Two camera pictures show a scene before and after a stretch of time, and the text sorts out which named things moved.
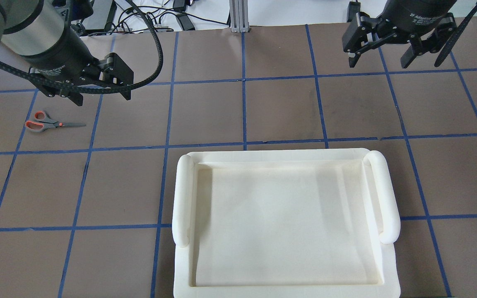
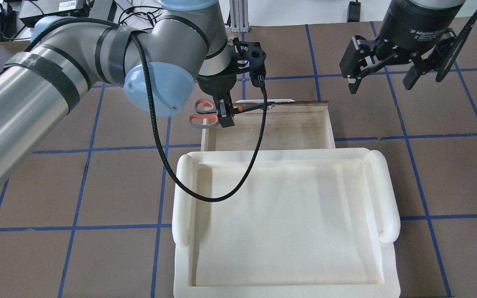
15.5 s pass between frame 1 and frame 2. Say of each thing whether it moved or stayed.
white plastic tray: stayed
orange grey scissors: moved
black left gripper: moved
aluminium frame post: stayed
